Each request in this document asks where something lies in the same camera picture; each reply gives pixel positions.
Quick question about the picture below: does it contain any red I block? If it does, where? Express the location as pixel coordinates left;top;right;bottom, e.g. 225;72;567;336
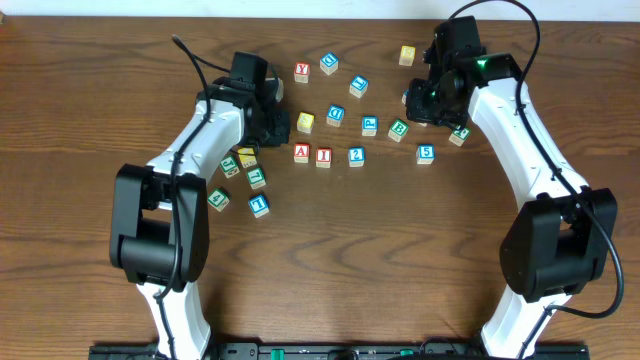
315;148;332;168

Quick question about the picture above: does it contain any red Y block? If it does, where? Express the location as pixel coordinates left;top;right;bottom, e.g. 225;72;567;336
294;62;311;83

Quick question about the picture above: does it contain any yellow O block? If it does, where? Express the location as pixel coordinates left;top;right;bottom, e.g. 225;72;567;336
275;79;284;103

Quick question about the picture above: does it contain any yellow K block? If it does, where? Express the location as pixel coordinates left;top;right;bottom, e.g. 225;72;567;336
237;148;258;169

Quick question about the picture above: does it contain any green J block right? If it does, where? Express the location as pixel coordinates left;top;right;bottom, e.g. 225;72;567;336
449;127;471;147

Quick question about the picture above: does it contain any green 4 block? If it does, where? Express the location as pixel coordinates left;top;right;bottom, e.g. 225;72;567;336
207;188;230;212

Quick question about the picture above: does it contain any green L block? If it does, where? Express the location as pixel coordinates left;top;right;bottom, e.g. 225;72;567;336
247;167;266;190

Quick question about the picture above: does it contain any blue T block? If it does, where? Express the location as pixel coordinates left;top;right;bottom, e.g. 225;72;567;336
248;194;270;218

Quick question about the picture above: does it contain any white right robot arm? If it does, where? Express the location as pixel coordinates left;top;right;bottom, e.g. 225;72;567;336
406;16;624;359

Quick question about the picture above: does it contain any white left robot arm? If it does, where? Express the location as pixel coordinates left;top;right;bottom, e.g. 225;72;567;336
89;52;290;359

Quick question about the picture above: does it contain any green j block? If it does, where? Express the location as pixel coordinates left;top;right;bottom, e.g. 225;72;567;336
220;155;240;178
449;127;471;147

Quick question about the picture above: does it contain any yellow S block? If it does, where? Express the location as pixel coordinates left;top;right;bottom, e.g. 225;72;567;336
296;112;315;134

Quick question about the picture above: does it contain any blue D block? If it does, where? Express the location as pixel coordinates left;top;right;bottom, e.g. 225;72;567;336
326;105;345;127

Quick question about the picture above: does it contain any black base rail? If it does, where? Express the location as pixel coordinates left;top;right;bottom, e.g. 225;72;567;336
88;341;591;360

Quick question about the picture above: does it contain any blue X block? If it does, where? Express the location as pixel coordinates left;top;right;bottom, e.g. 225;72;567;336
401;90;409;105

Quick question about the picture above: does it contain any blue 2 block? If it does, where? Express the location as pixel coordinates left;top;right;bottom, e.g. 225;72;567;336
348;147;366;167

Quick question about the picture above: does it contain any red A block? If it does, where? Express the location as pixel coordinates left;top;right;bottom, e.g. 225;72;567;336
293;143;310;163

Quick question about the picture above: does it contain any blue P block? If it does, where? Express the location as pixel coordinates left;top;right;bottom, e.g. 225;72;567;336
361;116;378;137

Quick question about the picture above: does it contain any green B block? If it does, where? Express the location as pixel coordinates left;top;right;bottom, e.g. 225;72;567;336
388;119;409;142

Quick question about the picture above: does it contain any blue 5 block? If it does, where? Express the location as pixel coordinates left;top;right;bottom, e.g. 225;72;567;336
416;144;436;165

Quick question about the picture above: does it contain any yellow block far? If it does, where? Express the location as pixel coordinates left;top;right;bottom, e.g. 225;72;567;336
399;45;416;67

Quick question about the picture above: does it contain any blue J block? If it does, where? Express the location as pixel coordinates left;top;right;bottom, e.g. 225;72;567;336
349;75;369;98

